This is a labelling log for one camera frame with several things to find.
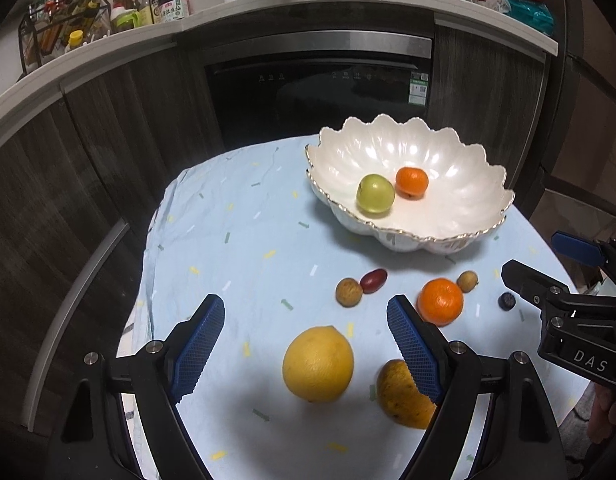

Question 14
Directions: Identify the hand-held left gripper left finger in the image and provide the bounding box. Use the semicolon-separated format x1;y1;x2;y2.
48;294;226;480

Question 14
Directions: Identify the light blue patterned tablecloth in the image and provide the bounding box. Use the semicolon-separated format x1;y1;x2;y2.
115;135;593;480

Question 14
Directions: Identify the black built-in dishwasher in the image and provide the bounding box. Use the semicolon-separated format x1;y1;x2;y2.
203;30;433;151

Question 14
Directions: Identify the group of condiment bottles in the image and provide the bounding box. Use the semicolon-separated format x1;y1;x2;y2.
18;0;113;72

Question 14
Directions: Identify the person's right hand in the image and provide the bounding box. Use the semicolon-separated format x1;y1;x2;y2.
588;385;616;443

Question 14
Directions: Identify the white scalloped ceramic bowl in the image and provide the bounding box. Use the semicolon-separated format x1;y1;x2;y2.
304;114;516;253

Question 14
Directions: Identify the small mandarin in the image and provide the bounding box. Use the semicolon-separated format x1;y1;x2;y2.
395;166;429;199

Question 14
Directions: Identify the red grape tomato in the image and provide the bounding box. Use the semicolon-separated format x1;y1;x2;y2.
360;268;389;294

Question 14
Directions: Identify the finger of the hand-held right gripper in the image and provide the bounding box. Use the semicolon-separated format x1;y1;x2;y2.
502;259;616;317
552;231;616;281

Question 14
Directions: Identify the yellow lemon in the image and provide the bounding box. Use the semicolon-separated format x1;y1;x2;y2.
282;326;355;404

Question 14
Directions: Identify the green apple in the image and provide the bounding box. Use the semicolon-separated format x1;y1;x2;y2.
357;174;395;218

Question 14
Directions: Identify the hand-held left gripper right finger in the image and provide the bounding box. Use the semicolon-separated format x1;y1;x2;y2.
386;294;568;480

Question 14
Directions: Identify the large mandarin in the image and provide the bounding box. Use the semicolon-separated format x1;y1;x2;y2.
417;277;464;327

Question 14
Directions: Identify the spotted orange mango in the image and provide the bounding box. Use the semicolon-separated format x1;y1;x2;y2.
376;359;437;430

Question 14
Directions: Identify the white kitchen countertop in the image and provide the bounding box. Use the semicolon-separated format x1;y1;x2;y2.
0;0;558;161

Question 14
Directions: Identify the green lidded container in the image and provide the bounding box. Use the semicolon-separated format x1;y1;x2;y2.
113;10;140;33

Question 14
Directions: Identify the teal snack packet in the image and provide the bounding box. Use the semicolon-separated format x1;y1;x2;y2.
498;0;556;36

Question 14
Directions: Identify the brown glossy refrigerator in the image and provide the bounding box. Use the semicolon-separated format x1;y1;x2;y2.
538;0;616;251

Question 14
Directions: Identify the dark wood base cabinet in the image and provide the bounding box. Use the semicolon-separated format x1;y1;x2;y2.
430;20;548;201
0;45;223;480

